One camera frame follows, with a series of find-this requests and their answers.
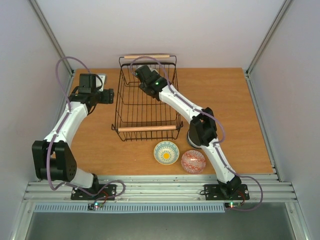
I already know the red patterned bowl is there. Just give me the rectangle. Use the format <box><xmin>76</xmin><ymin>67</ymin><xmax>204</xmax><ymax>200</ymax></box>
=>
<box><xmin>181</xmin><ymin>150</ymin><xmax>206</xmax><ymax>174</ymax></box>

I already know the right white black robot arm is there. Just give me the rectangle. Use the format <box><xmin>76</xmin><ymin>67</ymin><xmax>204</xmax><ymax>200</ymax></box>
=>
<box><xmin>134</xmin><ymin>65</ymin><xmax>242</xmax><ymax>199</ymax></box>

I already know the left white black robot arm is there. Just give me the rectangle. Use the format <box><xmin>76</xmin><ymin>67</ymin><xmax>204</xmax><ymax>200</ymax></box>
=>
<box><xmin>31</xmin><ymin>73</ymin><xmax>115</xmax><ymax>199</ymax></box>

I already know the teal yellow sun bowl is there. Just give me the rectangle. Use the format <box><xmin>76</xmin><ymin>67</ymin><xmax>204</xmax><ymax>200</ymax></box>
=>
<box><xmin>153</xmin><ymin>140</ymin><xmax>180</xmax><ymax>166</ymax></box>

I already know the white bowl under stack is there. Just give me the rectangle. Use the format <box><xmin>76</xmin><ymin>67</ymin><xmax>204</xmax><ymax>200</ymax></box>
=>
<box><xmin>186</xmin><ymin>131</ymin><xmax>201</xmax><ymax>149</ymax></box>

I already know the left circuit board with leds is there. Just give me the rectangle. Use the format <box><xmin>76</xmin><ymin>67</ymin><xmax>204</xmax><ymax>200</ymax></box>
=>
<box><xmin>87</xmin><ymin>202</ymin><xmax>104</xmax><ymax>211</ymax></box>

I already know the circuit board with leds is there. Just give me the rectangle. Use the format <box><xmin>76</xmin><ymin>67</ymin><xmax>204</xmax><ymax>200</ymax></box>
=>
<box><xmin>224</xmin><ymin>201</ymin><xmax>244</xmax><ymax>209</ymax></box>
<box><xmin>87</xmin><ymin>202</ymin><xmax>104</xmax><ymax>211</ymax></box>

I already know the right circuit board with leds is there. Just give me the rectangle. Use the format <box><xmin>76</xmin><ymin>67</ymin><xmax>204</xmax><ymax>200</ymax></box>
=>
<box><xmin>224</xmin><ymin>201</ymin><xmax>244</xmax><ymax>209</ymax></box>

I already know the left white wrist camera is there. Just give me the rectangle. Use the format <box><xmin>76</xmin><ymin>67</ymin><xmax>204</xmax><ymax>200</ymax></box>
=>
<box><xmin>95</xmin><ymin>73</ymin><xmax>107</xmax><ymax>92</ymax></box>

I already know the black wire dish rack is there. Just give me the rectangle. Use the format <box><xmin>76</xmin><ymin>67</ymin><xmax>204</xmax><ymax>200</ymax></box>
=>
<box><xmin>111</xmin><ymin>55</ymin><xmax>183</xmax><ymax>141</ymax></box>

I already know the left aluminium corner post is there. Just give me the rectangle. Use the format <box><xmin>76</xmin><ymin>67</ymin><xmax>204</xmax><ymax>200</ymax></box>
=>
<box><xmin>27</xmin><ymin>0</ymin><xmax>75</xmax><ymax>76</ymax></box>

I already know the aluminium corner post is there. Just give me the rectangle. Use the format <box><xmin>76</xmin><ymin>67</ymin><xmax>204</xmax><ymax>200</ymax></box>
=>
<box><xmin>27</xmin><ymin>0</ymin><xmax>75</xmax><ymax>76</ymax></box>
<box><xmin>245</xmin><ymin>0</ymin><xmax>294</xmax><ymax>76</ymax></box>

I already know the aluminium rail frame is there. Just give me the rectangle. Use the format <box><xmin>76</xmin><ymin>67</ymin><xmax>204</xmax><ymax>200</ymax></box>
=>
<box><xmin>23</xmin><ymin>174</ymin><xmax>298</xmax><ymax>203</ymax></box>

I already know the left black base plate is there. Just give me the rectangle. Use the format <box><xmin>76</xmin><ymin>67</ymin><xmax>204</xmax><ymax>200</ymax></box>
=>
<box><xmin>70</xmin><ymin>184</ymin><xmax>117</xmax><ymax>201</ymax></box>

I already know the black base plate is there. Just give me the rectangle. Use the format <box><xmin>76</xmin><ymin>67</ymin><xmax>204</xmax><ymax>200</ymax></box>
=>
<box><xmin>70</xmin><ymin>184</ymin><xmax>117</xmax><ymax>201</ymax></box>
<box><xmin>200</xmin><ymin>184</ymin><xmax>250</xmax><ymax>201</ymax></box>

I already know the grey slotted cable duct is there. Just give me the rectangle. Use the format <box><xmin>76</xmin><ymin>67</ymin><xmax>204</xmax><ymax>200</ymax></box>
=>
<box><xmin>33</xmin><ymin>202</ymin><xmax>225</xmax><ymax>214</ymax></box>

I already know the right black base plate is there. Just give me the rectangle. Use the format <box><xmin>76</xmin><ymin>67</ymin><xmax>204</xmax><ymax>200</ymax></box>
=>
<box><xmin>200</xmin><ymin>184</ymin><xmax>250</xmax><ymax>201</ymax></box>

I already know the right aluminium corner post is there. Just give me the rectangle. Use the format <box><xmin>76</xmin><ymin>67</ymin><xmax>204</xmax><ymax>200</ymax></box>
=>
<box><xmin>245</xmin><ymin>0</ymin><xmax>294</xmax><ymax>76</ymax></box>

